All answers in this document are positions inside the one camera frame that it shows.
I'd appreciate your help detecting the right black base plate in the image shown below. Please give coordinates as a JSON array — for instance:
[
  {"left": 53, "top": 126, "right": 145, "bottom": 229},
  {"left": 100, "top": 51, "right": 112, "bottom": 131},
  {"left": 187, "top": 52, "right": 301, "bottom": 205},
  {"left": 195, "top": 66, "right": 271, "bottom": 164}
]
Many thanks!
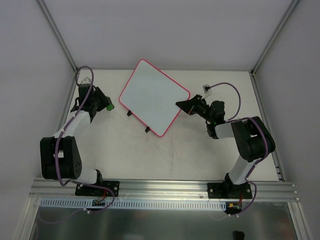
[{"left": 207, "top": 182, "right": 253, "bottom": 200}]

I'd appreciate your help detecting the green whiteboard eraser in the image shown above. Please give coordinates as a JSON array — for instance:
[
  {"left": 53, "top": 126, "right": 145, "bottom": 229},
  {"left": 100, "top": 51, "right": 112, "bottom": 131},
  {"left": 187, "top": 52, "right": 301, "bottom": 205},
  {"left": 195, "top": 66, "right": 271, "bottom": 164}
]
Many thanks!
[{"left": 106, "top": 103, "right": 115, "bottom": 111}]

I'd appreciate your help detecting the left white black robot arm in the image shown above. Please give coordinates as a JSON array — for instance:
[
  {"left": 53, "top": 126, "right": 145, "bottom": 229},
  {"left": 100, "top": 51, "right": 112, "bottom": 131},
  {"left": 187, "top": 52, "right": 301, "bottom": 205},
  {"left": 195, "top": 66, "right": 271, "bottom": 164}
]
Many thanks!
[{"left": 40, "top": 83, "right": 114, "bottom": 195}]

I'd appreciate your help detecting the white slotted cable duct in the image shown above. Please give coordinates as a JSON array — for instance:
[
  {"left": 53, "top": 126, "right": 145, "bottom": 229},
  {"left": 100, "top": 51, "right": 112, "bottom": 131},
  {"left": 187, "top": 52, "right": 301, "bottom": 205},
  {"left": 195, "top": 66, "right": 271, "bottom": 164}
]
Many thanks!
[{"left": 40, "top": 198, "right": 227, "bottom": 211}]

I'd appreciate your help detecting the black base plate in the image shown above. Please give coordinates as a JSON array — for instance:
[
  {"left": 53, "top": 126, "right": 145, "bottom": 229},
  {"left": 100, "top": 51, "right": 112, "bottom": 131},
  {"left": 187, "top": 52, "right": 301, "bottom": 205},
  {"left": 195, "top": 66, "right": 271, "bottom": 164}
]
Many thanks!
[
  {"left": 207, "top": 182, "right": 253, "bottom": 200},
  {"left": 75, "top": 180, "right": 120, "bottom": 198}
]

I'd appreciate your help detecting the pink framed whiteboard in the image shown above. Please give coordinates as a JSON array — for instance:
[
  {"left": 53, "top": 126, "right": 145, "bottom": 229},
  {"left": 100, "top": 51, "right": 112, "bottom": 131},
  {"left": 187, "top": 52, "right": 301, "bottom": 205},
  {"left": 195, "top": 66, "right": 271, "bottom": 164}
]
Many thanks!
[{"left": 118, "top": 59, "right": 191, "bottom": 137}]

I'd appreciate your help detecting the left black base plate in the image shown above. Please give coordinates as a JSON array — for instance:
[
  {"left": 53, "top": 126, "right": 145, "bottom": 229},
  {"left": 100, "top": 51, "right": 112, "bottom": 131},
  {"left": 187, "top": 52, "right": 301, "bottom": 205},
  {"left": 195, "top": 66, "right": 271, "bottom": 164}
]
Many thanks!
[{"left": 75, "top": 180, "right": 120, "bottom": 198}]

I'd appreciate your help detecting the left aluminium frame post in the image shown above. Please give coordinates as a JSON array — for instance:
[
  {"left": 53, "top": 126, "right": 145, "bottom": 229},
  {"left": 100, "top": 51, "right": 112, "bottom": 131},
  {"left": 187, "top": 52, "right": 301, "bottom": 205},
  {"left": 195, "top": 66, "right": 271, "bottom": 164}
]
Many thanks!
[{"left": 35, "top": 0, "right": 78, "bottom": 72}]

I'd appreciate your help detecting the black whiteboard clip right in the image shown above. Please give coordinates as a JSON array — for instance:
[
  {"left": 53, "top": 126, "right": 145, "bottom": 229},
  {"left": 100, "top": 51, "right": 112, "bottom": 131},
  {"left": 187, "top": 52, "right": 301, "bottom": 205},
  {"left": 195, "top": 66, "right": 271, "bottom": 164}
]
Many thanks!
[{"left": 145, "top": 126, "right": 151, "bottom": 133}]

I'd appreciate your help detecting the small black object bottom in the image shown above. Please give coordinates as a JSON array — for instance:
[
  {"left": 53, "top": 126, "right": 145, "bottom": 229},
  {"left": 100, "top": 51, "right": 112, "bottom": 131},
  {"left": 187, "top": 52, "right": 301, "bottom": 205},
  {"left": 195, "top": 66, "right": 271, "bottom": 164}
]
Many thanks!
[{"left": 233, "top": 231, "right": 245, "bottom": 240}]

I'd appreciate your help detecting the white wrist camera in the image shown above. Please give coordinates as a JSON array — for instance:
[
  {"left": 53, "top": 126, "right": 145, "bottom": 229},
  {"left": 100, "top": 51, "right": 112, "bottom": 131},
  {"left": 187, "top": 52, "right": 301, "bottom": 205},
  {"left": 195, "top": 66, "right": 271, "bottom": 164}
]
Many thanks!
[
  {"left": 79, "top": 77, "right": 92, "bottom": 85},
  {"left": 202, "top": 84, "right": 212, "bottom": 99}
]

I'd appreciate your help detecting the aluminium mounting rail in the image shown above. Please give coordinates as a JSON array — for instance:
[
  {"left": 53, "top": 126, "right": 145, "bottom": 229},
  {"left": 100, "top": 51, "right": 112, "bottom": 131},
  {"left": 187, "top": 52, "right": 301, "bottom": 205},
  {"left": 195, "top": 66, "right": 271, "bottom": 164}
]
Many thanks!
[{"left": 29, "top": 177, "right": 300, "bottom": 202}]

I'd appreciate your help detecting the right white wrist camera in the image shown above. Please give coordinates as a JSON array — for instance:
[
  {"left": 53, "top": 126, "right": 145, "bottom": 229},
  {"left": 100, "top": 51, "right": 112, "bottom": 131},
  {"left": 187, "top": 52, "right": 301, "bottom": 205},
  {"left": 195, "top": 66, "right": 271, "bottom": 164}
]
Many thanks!
[{"left": 202, "top": 84, "right": 212, "bottom": 99}]

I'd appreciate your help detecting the right aluminium frame post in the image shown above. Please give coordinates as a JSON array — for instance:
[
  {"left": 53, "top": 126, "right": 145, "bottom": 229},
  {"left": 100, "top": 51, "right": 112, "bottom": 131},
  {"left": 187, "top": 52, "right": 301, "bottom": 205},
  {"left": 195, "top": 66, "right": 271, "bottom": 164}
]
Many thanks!
[{"left": 249, "top": 0, "right": 301, "bottom": 75}]

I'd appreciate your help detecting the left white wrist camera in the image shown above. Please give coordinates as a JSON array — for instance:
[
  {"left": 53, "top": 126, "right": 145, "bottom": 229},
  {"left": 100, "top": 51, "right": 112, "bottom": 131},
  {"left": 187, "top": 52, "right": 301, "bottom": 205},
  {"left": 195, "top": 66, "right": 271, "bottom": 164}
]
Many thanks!
[{"left": 79, "top": 77, "right": 92, "bottom": 85}]

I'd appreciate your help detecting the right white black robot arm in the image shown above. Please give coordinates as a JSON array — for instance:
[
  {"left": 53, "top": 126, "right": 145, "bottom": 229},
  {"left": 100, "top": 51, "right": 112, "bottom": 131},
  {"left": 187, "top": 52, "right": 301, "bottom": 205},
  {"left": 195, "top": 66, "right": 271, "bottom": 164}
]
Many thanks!
[{"left": 176, "top": 94, "right": 276, "bottom": 200}]

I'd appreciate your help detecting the aluminium frame post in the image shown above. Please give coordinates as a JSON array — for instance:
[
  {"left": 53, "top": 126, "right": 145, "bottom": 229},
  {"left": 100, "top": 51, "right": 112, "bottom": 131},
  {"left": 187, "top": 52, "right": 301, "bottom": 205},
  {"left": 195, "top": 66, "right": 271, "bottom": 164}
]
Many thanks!
[
  {"left": 249, "top": 0, "right": 301, "bottom": 75},
  {"left": 35, "top": 0, "right": 78, "bottom": 72}
]

